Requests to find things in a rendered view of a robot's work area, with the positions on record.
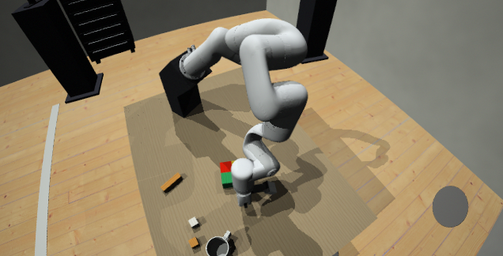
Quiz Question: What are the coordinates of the green cube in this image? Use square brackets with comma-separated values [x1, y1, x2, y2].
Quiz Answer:
[221, 171, 233, 189]

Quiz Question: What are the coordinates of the red cube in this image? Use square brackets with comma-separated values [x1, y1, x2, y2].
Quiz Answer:
[220, 161, 232, 173]

